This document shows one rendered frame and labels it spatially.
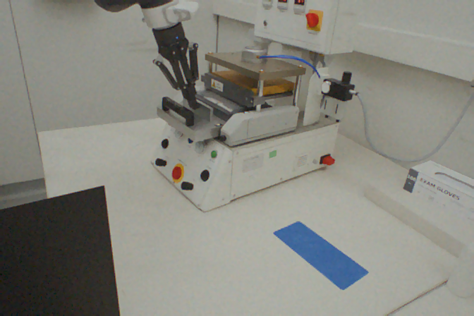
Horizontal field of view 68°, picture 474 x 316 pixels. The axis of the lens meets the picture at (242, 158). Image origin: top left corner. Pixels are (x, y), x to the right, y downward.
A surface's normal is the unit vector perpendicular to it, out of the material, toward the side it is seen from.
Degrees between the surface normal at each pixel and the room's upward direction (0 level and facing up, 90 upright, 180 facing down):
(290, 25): 90
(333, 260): 0
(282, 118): 90
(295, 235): 0
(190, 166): 65
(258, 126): 90
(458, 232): 0
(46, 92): 90
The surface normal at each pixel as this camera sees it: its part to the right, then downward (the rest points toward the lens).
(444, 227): 0.07, -0.89
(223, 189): 0.61, 0.40
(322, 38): -0.79, 0.22
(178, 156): -0.68, -0.18
